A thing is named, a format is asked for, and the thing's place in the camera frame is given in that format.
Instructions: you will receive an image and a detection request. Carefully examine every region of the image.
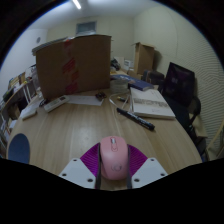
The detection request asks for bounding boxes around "large brown cardboard box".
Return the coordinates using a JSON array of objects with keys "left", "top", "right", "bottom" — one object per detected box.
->
[{"left": 31, "top": 33, "right": 113, "bottom": 101}]

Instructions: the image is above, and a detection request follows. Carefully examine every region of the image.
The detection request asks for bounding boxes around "pink computer mouse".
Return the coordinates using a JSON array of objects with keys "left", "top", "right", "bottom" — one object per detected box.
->
[{"left": 99, "top": 135, "right": 130, "bottom": 181}]

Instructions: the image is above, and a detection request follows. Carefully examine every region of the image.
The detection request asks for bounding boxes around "open brown cardboard box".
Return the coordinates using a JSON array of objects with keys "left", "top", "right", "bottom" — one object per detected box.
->
[{"left": 131, "top": 41, "right": 156, "bottom": 76}]

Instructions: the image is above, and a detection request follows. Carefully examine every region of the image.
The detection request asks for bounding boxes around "white remote control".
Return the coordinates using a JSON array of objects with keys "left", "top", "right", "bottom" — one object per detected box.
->
[{"left": 43, "top": 95, "right": 71, "bottom": 113}]

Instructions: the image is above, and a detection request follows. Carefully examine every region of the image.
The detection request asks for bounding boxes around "white open book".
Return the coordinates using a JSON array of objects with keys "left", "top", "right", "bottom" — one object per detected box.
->
[{"left": 129, "top": 86, "right": 177, "bottom": 120}]

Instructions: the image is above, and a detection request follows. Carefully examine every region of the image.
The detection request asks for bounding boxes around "shelf unit with books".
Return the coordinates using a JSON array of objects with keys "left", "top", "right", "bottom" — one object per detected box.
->
[{"left": 0, "top": 64, "right": 43, "bottom": 154}]

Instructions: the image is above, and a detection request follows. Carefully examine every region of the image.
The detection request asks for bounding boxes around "black office chair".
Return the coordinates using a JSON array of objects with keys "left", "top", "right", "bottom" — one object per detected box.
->
[{"left": 157, "top": 61, "right": 203, "bottom": 141}]

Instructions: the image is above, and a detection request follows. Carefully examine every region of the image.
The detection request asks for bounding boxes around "fluorescent ceiling light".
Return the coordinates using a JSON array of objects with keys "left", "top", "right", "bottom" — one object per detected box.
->
[{"left": 71, "top": 0, "right": 83, "bottom": 10}]

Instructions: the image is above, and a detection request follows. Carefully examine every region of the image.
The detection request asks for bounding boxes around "dark blue book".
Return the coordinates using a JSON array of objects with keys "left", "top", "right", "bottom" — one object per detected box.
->
[{"left": 127, "top": 79, "right": 155, "bottom": 92}]

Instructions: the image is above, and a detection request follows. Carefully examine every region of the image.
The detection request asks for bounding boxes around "white flat box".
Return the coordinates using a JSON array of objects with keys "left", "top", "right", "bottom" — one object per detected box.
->
[{"left": 19, "top": 104, "right": 43, "bottom": 121}]

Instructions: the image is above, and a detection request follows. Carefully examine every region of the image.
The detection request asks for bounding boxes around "small dark clip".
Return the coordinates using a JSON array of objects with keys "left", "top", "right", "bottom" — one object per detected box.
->
[{"left": 95, "top": 91, "right": 108, "bottom": 101}]

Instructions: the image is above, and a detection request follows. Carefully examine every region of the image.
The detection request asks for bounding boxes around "black marker pen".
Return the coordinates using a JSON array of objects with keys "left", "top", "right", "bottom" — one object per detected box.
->
[{"left": 115, "top": 107, "right": 156, "bottom": 131}]

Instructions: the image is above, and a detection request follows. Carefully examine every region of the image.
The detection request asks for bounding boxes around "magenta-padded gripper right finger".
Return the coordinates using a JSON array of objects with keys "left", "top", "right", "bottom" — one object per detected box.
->
[{"left": 125, "top": 144, "right": 169, "bottom": 190}]

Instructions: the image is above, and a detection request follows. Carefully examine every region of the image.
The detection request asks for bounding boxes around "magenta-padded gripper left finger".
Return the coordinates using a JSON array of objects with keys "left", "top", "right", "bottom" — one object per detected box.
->
[{"left": 58, "top": 142, "right": 102, "bottom": 190}]

